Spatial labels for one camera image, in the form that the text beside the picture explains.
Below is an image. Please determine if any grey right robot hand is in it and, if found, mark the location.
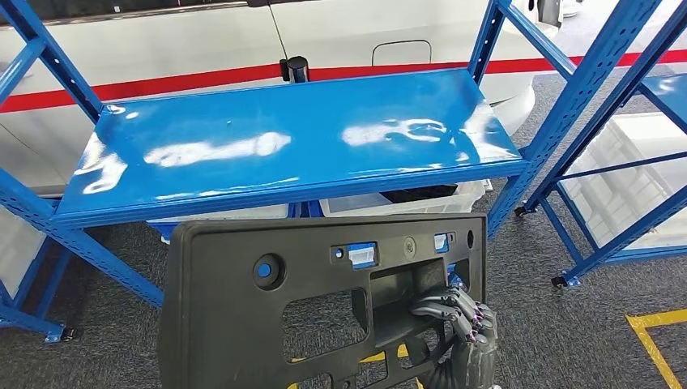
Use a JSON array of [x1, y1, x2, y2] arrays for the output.
[[410, 287, 500, 389]]

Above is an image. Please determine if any black plastic plate bracket part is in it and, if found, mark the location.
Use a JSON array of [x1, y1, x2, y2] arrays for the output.
[[156, 212, 489, 389]]

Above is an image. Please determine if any black plastic part in crate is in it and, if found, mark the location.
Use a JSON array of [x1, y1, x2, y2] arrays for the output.
[[379, 184, 460, 204]]

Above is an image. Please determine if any white ribbed plastic crate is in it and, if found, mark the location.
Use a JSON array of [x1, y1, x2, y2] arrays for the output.
[[557, 113, 687, 251], [0, 203, 49, 300]]

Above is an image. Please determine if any red barrier belt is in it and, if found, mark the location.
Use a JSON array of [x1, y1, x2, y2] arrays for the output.
[[0, 49, 687, 115]]

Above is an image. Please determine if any white vehicle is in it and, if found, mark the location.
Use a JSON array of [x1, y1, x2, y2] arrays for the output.
[[0, 0, 538, 197]]

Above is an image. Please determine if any black stanchion post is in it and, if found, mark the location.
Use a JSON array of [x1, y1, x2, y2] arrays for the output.
[[279, 55, 311, 84]]

